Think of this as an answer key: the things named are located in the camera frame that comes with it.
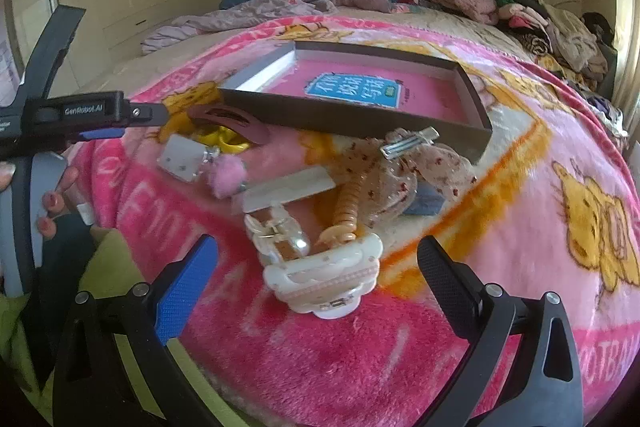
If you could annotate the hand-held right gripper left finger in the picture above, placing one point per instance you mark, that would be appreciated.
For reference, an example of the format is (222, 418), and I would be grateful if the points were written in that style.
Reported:
(186, 292)

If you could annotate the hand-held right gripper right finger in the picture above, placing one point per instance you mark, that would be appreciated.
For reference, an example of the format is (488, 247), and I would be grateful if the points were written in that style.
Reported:
(445, 287)

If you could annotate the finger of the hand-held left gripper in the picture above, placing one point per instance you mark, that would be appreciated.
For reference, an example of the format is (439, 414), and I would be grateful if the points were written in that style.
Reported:
(102, 134)
(146, 114)

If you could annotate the blue jewelry box clear lid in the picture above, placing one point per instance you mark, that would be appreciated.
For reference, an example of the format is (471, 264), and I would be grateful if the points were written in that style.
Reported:
(430, 202)

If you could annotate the maroon hair clip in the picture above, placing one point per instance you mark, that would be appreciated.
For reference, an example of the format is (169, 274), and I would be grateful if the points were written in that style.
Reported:
(250, 132)

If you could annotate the white pearl claw clip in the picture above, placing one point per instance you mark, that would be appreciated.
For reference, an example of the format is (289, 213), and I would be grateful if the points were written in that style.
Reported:
(320, 277)

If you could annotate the grey cardboard box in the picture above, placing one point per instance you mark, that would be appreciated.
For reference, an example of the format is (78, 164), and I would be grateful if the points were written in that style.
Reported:
(350, 127)

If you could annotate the person's left hand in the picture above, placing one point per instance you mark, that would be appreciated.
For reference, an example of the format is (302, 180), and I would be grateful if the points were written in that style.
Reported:
(52, 202)

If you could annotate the earring card in clear packet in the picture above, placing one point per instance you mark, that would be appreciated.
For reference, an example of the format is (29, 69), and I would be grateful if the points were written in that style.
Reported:
(182, 157)

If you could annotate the person's green clothing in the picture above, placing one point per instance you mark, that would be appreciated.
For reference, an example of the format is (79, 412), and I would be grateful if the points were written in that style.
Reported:
(115, 262)

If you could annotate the yellow hair clip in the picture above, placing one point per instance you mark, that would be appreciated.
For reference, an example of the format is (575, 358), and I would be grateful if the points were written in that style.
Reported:
(225, 143)

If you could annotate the lilac garment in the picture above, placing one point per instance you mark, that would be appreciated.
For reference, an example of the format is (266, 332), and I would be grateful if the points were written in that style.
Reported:
(200, 24)

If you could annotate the clear cream claw clip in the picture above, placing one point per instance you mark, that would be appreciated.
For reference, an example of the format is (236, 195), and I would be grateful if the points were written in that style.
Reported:
(272, 227)

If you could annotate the pink cartoon printed blanket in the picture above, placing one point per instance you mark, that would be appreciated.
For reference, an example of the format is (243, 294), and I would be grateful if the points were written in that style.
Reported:
(525, 207)

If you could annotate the silver duckbill hair clip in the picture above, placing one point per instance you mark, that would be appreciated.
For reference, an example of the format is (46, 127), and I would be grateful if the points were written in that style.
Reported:
(405, 147)

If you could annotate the white rectangular hair clip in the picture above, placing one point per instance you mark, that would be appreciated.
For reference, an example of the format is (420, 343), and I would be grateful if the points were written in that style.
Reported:
(290, 189)

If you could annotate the beige bed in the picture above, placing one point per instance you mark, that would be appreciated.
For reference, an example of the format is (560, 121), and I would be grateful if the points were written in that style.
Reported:
(450, 27)

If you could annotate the pile of clothes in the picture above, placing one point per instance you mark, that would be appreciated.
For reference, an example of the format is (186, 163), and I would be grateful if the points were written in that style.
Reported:
(560, 32)

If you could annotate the pink knitted garment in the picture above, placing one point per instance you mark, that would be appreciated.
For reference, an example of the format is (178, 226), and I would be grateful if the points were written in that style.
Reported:
(465, 4)

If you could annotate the pale yellow curtain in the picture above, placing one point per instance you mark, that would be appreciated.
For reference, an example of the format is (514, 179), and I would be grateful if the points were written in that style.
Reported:
(625, 57)

